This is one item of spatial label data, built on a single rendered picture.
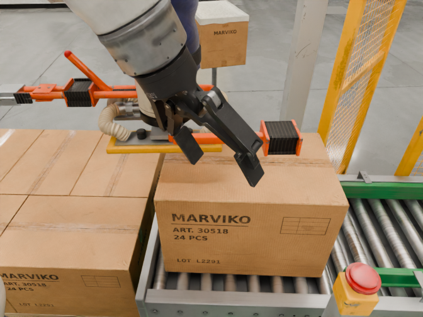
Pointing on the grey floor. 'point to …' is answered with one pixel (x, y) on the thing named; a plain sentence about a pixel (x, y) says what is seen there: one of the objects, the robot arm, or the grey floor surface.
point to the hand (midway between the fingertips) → (222, 164)
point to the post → (349, 300)
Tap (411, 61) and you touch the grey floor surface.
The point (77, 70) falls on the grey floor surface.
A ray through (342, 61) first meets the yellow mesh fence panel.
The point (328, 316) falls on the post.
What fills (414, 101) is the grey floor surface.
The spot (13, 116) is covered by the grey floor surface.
